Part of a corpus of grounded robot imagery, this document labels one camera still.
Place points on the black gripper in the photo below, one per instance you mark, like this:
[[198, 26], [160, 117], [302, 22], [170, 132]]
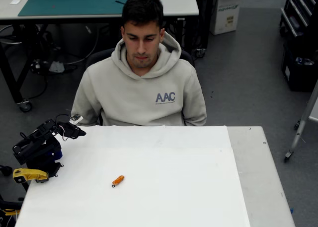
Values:
[[74, 133]]

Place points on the orange carrot piece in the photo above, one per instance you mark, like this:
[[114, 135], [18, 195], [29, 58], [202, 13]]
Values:
[[118, 180]]

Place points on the blue robot base part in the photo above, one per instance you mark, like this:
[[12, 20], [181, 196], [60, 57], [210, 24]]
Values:
[[57, 155]]

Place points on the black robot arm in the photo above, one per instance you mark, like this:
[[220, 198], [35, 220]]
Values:
[[37, 145]]

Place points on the workbench caster wheel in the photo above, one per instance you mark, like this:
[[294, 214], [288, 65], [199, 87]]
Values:
[[200, 53], [25, 106]]

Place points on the white crumpled bag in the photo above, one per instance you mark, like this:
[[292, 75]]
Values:
[[56, 67]]

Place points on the man in beige hoodie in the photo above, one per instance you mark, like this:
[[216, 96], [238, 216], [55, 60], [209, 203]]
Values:
[[139, 95]]

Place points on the black power adapter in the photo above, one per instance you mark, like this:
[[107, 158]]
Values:
[[37, 64]]

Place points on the large white paper sheet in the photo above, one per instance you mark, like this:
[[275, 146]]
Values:
[[149, 202]]

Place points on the black and yellow clamp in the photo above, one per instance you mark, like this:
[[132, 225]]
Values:
[[10, 205]]

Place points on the green cutting mat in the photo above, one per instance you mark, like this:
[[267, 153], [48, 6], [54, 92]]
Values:
[[74, 3]]

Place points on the small white label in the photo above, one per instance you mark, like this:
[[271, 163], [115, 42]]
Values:
[[15, 2]]

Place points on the grey workbench with black legs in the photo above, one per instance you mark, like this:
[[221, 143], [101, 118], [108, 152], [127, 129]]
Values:
[[179, 3]]

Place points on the white cardboard box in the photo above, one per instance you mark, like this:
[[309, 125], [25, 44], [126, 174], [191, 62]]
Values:
[[224, 16]]

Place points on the grey metal stand leg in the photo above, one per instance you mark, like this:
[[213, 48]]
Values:
[[301, 127]]

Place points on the small blue floor scrap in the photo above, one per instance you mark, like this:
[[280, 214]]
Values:
[[292, 210]]

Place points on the black bin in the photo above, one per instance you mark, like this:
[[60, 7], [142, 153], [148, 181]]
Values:
[[298, 75]]

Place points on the black drawer rack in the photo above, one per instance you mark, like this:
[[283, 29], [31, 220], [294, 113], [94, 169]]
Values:
[[298, 11]]

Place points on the white camera board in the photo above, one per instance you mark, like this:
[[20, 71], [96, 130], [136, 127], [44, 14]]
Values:
[[75, 119]]

